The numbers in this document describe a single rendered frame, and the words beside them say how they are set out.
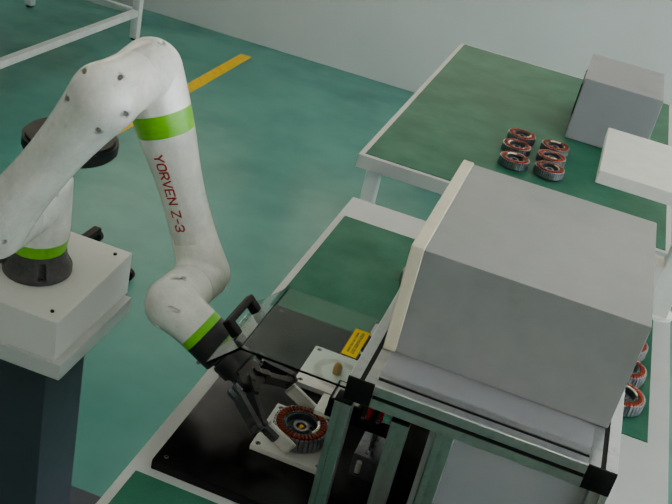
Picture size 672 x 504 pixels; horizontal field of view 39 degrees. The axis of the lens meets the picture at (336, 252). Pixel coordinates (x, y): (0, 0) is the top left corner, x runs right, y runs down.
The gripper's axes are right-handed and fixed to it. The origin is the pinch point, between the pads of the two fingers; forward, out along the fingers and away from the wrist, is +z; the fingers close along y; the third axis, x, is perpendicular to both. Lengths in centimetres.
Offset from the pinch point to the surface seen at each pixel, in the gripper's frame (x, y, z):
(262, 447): -4.3, 7.2, -2.8
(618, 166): 58, -90, 20
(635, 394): 31, -58, 59
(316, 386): -2.8, -17.3, -0.3
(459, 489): 30.7, 21.0, 20.2
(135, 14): -176, -402, -181
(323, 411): 8.8, 2.7, 0.1
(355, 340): 26.2, 4.0, -6.8
